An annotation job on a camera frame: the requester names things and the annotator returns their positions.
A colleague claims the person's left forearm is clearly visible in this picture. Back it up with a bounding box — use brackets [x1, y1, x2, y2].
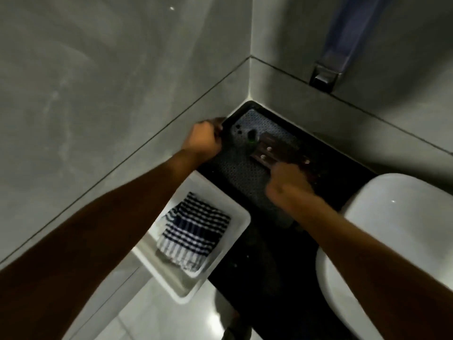
[0, 149, 201, 340]

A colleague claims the person's left hand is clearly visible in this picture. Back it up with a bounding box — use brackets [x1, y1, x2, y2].
[181, 118, 227, 164]

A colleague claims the blue white striped cloth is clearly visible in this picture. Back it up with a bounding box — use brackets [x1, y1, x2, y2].
[156, 192, 232, 273]

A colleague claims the white plastic basket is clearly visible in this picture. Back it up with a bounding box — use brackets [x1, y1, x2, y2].
[131, 170, 252, 305]

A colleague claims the gray textured mat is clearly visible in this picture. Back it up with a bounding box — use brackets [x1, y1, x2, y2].
[212, 109, 302, 229]

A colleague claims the brown wooden holder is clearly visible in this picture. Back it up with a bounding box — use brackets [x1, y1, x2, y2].
[249, 132, 321, 184]

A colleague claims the chrome wall fixture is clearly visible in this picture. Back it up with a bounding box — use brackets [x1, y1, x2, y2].
[309, 0, 388, 94]

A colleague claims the person's right hand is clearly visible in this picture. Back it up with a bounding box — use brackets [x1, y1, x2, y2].
[265, 162, 316, 211]

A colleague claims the person's right forearm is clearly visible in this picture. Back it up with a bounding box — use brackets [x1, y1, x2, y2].
[283, 192, 453, 340]

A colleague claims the black tray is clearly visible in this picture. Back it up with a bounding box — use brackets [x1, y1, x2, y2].
[196, 100, 378, 340]

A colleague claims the white ceramic basin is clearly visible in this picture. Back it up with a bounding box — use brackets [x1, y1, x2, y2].
[315, 173, 453, 340]

